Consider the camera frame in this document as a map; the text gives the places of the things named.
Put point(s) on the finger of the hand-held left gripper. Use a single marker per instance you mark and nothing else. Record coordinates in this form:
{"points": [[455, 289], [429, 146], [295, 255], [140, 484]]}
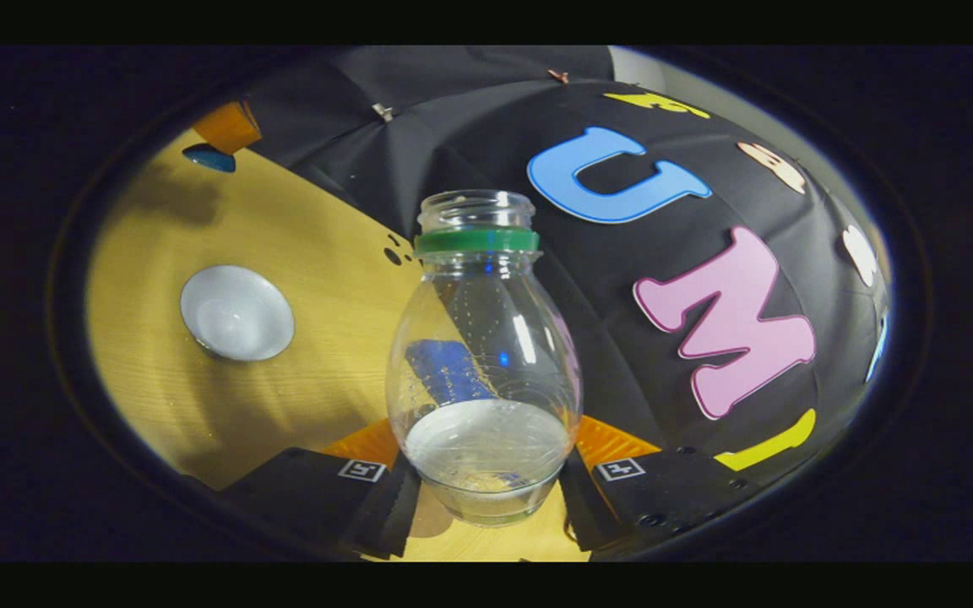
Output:
{"points": [[227, 127]]}

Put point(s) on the clear plastic water bottle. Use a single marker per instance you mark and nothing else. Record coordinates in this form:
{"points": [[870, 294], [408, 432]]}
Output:
{"points": [[486, 338]]}

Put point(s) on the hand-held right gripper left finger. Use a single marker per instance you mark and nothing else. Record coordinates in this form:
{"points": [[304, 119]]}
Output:
{"points": [[385, 515]]}

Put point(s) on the copper clip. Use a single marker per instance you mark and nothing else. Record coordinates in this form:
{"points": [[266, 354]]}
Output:
{"points": [[558, 76]]}

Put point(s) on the black backdrop cloth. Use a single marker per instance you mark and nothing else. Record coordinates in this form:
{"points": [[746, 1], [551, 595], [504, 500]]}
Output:
{"points": [[453, 143]]}

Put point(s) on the blue teacup lid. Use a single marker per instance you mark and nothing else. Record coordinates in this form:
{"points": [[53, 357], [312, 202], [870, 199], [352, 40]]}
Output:
{"points": [[209, 159]]}

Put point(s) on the silver clip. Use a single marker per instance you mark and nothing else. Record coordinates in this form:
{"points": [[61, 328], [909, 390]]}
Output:
{"points": [[383, 111]]}

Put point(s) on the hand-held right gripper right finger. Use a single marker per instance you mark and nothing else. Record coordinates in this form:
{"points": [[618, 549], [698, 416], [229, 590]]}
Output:
{"points": [[588, 507]]}

